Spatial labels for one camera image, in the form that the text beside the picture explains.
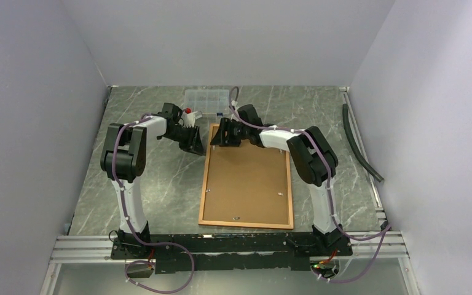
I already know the brown backing board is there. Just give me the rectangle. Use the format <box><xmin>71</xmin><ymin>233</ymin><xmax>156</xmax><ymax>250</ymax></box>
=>
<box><xmin>202</xmin><ymin>127</ymin><xmax>291</xmax><ymax>226</ymax></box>

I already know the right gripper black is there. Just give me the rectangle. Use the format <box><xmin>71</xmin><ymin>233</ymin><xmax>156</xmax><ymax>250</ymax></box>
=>
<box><xmin>210</xmin><ymin>118</ymin><xmax>250</xmax><ymax>147</ymax></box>

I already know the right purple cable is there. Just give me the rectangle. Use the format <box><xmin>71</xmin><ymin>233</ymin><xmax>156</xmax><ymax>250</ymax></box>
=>
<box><xmin>228</xmin><ymin>86</ymin><xmax>391</xmax><ymax>285</ymax></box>

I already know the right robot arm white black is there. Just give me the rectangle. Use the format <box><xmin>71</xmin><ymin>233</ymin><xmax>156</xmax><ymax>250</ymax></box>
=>
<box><xmin>210</xmin><ymin>104</ymin><xmax>343</xmax><ymax>255</ymax></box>

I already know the clear plastic organizer box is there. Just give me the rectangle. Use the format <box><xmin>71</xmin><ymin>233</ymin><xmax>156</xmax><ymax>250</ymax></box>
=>
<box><xmin>183</xmin><ymin>89</ymin><xmax>229</xmax><ymax>116</ymax></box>

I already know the purple cable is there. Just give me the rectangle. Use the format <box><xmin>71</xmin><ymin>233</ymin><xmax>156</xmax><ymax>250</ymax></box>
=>
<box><xmin>111</xmin><ymin>114</ymin><xmax>196</xmax><ymax>294</ymax></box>
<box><xmin>228</xmin><ymin>86</ymin><xmax>391</xmax><ymax>285</ymax></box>

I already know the black corrugated hose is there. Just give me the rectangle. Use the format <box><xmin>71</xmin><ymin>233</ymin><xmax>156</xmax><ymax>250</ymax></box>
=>
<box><xmin>342</xmin><ymin>103</ymin><xmax>385</xmax><ymax>183</ymax></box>

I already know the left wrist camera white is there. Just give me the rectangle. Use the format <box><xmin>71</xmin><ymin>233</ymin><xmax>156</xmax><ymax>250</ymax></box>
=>
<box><xmin>181</xmin><ymin>108</ymin><xmax>203</xmax><ymax>127</ymax></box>

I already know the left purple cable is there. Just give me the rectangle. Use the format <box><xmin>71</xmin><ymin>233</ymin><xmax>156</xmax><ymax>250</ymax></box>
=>
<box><xmin>111</xmin><ymin>114</ymin><xmax>196</xmax><ymax>294</ymax></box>

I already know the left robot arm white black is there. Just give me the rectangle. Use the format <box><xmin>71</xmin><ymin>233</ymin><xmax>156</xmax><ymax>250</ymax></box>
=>
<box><xmin>100</xmin><ymin>103</ymin><xmax>205</xmax><ymax>258</ymax></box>

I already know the wooden picture frame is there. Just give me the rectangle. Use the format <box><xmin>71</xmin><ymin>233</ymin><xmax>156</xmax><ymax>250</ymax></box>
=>
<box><xmin>198</xmin><ymin>124</ymin><xmax>294</xmax><ymax>230</ymax></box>

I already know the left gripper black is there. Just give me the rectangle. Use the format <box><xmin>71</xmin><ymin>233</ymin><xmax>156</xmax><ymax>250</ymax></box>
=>
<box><xmin>163</xmin><ymin>124</ymin><xmax>207</xmax><ymax>156</ymax></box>

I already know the aluminium extrusion rail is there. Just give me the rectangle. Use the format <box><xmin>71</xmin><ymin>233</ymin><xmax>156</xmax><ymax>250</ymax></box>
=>
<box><xmin>50</xmin><ymin>235</ymin><xmax>113</xmax><ymax>264</ymax></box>

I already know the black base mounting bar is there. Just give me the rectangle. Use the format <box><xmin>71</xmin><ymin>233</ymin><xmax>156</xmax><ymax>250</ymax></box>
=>
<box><xmin>110</xmin><ymin>232</ymin><xmax>353</xmax><ymax>274</ymax></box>

